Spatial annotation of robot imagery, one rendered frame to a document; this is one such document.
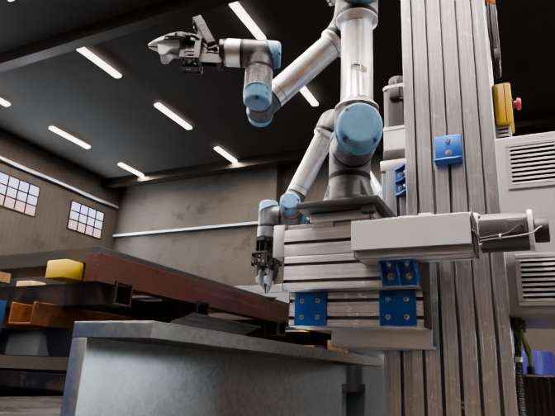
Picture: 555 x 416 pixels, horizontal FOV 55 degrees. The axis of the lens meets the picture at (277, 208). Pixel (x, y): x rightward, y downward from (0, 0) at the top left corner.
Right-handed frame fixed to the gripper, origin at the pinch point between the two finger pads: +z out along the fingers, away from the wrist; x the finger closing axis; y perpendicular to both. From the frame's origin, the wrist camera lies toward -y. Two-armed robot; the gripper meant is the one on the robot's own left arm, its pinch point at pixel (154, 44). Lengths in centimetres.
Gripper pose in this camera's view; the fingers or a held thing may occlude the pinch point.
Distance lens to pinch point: 157.1
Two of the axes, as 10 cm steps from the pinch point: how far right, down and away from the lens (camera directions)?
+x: -0.1, 4.3, 9.0
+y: -0.5, 9.0, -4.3
